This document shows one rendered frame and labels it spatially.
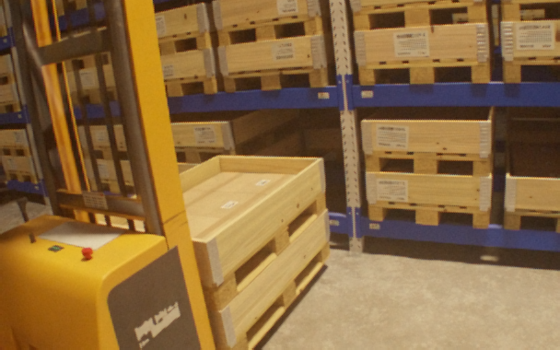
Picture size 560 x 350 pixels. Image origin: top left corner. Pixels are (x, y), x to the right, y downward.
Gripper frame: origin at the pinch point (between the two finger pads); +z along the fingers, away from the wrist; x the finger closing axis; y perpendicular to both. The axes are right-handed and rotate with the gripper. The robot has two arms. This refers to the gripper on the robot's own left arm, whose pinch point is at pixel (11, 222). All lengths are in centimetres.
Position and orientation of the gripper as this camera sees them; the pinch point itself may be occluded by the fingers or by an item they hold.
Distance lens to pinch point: 200.2
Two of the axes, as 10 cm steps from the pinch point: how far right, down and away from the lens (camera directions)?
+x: 5.5, -2.5, 8.0
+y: 7.2, -3.5, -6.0
